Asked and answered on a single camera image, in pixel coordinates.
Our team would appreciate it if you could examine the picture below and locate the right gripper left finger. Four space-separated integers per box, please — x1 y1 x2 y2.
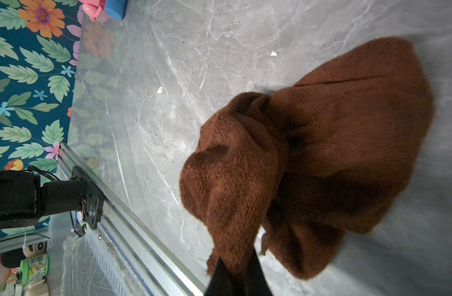
204 259 235 296

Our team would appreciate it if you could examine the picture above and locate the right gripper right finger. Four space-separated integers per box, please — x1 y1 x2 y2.
243 252 272 296

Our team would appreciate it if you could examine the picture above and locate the brown cloth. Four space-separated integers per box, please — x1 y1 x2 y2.
180 37 434 279

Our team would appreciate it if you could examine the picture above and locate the blue toothpaste tube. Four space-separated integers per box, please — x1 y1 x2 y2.
104 0 127 20

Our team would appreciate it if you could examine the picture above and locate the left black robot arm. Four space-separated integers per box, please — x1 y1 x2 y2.
0 171 87 229

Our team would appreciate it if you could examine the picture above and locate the green labelled bottle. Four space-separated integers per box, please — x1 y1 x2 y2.
16 254 50 286

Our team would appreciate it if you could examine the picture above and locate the pink alarm clock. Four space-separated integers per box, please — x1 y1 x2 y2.
80 0 109 22

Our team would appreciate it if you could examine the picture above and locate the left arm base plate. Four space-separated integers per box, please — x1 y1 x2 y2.
72 166 106 229

